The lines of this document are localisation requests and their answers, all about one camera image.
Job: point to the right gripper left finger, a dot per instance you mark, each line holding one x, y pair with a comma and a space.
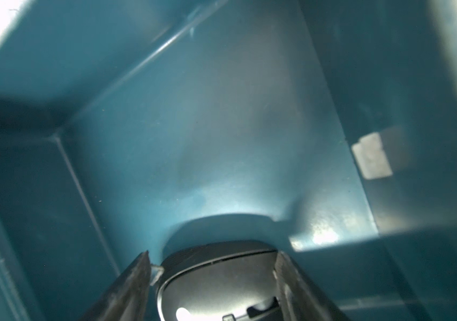
127, 297

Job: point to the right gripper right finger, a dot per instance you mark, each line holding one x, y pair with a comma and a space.
299, 298

